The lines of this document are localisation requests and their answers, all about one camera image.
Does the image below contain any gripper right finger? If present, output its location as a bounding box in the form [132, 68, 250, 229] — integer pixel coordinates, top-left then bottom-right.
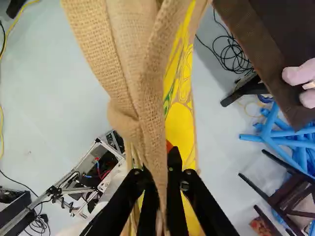
[165, 139, 241, 236]

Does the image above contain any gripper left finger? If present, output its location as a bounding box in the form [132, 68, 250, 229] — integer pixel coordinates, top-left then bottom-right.
[79, 165, 162, 236]

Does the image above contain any burlap bag with yellow print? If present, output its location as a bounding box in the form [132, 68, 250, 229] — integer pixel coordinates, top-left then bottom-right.
[60, 0, 214, 236]

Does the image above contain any dark wooden chair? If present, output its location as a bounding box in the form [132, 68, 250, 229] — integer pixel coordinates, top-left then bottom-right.
[238, 148, 315, 236]

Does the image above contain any blue foam tube pile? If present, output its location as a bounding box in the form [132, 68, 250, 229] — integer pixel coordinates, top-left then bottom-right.
[238, 94, 315, 236]

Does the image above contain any pale purple plush toy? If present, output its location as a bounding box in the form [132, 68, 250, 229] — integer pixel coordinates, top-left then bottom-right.
[282, 58, 315, 109]

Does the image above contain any dark brown table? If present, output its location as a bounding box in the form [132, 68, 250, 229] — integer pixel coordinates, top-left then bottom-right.
[211, 0, 315, 132]

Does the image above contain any coiled yellow floor cable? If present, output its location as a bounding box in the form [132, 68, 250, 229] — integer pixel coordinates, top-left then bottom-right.
[242, 94, 268, 125]

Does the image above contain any long yellow floor cable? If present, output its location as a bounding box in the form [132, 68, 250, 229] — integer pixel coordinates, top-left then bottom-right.
[0, 0, 41, 158]

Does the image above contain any black floor cable coil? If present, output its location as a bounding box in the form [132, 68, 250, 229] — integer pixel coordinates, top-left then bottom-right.
[195, 8, 256, 76]

